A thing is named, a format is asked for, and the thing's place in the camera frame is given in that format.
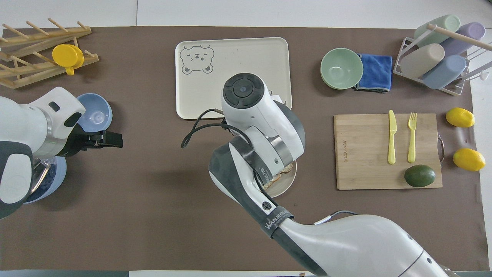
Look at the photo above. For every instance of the purple cup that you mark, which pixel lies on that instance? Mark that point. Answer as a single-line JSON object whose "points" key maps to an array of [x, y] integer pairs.
{"points": [[465, 36]]}

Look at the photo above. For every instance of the cream tray with bear print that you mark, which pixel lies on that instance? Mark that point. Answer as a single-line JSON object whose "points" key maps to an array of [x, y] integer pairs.
{"points": [[230, 57]]}

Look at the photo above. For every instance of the blue cloth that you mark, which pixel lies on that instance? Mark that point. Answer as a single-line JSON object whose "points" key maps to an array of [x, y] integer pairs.
{"points": [[376, 71]]}

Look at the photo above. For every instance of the green avocado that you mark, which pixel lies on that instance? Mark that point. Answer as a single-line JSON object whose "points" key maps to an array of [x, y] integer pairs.
{"points": [[419, 176]]}

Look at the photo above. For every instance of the beige cup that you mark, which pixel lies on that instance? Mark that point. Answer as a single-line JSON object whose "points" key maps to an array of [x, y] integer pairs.
{"points": [[422, 60]]}

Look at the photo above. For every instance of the wooden dish rack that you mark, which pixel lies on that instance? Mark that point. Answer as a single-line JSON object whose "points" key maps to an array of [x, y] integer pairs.
{"points": [[23, 38]]}

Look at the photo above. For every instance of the green cup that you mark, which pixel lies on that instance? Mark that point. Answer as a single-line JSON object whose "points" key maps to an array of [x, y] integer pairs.
{"points": [[438, 29]]}

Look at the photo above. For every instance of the yellow cup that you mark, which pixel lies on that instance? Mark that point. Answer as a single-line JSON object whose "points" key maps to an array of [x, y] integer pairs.
{"points": [[67, 57]]}

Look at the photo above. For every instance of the light blue bowl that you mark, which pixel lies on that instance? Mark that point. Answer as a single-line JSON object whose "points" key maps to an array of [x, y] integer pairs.
{"points": [[98, 115]]}

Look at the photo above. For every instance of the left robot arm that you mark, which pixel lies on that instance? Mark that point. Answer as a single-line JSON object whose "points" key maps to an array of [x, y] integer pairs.
{"points": [[19, 127]]}

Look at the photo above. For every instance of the cream round plate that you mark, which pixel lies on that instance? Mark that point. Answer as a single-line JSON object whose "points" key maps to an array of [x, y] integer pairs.
{"points": [[286, 184]]}

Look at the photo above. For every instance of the blue cup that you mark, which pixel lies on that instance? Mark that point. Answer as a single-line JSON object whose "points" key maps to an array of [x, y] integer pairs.
{"points": [[444, 72]]}

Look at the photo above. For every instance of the green bowl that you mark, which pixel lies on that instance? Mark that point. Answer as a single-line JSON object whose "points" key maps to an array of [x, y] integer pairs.
{"points": [[341, 68]]}

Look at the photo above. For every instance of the wooden rod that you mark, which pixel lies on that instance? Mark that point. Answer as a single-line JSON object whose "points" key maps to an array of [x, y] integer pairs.
{"points": [[457, 36]]}

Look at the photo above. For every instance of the yellow plastic fork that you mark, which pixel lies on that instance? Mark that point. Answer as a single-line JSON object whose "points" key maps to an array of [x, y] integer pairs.
{"points": [[412, 138]]}

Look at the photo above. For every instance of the sandwich bread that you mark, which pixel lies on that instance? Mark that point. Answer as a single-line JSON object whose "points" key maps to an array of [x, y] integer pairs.
{"points": [[277, 177]]}

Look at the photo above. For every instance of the yellow plastic knife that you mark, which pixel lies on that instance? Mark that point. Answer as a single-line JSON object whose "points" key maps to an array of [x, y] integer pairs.
{"points": [[391, 138]]}

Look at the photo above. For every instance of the wooden cutting board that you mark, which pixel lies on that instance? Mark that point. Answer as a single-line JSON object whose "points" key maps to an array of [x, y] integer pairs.
{"points": [[365, 154]]}

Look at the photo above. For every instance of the blue round container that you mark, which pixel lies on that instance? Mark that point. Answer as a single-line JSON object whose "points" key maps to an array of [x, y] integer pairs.
{"points": [[50, 181]]}

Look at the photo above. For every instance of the yellow lemon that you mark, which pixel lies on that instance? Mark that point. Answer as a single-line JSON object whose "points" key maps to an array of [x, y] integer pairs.
{"points": [[469, 159], [460, 117]]}

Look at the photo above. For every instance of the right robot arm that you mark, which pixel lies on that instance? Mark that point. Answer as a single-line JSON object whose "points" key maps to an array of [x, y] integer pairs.
{"points": [[261, 115]]}

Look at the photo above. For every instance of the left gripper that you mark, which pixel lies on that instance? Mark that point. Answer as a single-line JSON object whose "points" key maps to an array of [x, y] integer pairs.
{"points": [[73, 140]]}

